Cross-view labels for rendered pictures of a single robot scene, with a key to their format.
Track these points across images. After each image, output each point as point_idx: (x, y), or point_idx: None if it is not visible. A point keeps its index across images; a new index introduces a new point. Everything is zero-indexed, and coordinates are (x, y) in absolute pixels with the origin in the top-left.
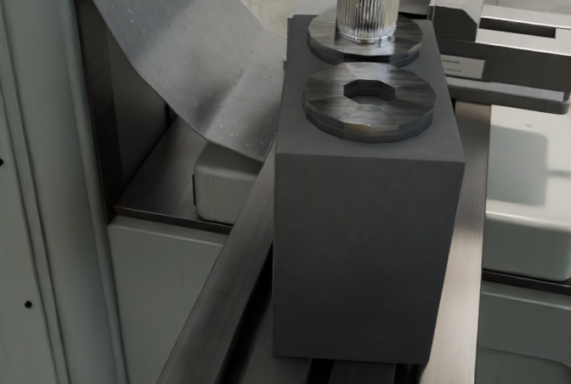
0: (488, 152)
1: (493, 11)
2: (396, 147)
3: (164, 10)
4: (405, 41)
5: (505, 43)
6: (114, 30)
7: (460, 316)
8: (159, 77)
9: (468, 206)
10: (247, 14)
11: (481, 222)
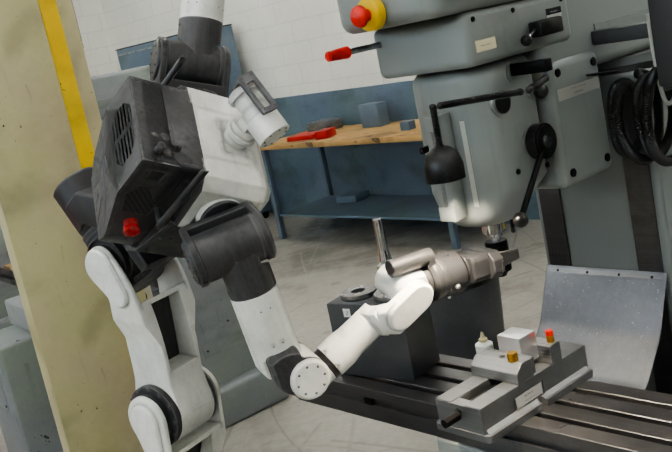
0: (426, 402)
1: (505, 386)
2: (340, 297)
3: (586, 318)
4: (379, 295)
5: (464, 382)
6: (544, 302)
7: (351, 381)
8: (545, 334)
9: (397, 391)
10: (646, 366)
11: (386, 392)
